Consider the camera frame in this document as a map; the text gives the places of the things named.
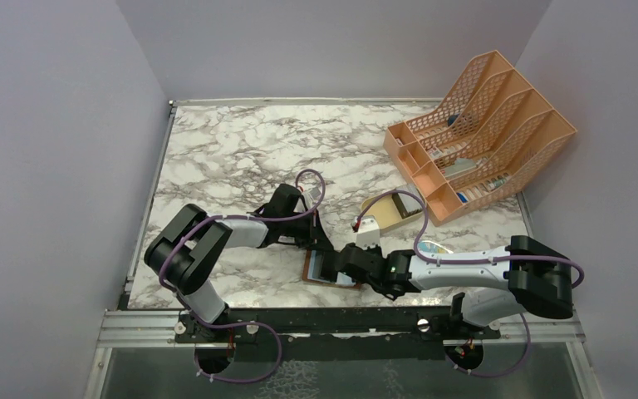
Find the stack of credit cards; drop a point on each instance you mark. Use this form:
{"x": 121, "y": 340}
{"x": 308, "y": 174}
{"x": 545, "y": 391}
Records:
{"x": 406, "y": 205}

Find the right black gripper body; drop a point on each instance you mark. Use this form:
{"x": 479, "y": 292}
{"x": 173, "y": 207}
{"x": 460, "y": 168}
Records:
{"x": 371, "y": 249}

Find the beige oval tray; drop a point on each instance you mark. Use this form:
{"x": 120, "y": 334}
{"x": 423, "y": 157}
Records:
{"x": 388, "y": 217}

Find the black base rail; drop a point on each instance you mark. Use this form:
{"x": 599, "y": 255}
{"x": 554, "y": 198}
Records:
{"x": 247, "y": 340}

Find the brown leather card holder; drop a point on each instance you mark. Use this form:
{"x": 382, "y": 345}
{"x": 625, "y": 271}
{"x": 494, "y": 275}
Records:
{"x": 310, "y": 272}

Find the orange plastic file organizer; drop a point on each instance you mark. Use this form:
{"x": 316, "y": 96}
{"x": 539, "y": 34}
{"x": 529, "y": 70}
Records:
{"x": 486, "y": 140}

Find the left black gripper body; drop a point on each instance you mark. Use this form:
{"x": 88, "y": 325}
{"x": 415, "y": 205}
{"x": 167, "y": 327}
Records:
{"x": 297, "y": 228}

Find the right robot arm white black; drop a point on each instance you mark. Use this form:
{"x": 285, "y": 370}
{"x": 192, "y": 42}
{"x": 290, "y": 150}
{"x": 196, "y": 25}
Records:
{"x": 524, "y": 276}

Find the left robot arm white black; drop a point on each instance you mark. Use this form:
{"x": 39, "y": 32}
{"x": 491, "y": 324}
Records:
{"x": 185, "y": 252}

